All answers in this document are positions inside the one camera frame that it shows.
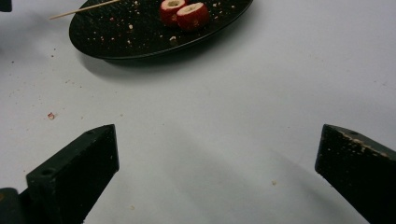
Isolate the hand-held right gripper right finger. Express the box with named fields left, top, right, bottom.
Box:
left=314, top=123, right=396, bottom=224

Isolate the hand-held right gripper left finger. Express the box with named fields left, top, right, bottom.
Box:
left=26, top=123, right=120, bottom=224

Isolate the thin bamboo skewer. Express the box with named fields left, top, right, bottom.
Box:
left=49, top=0, right=120, bottom=21

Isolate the black speckled plate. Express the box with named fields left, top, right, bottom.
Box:
left=68, top=0, right=255, bottom=61

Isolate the red hawthorn piece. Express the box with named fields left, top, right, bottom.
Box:
left=176, top=2, right=210, bottom=32
left=159, top=0, right=188, bottom=27

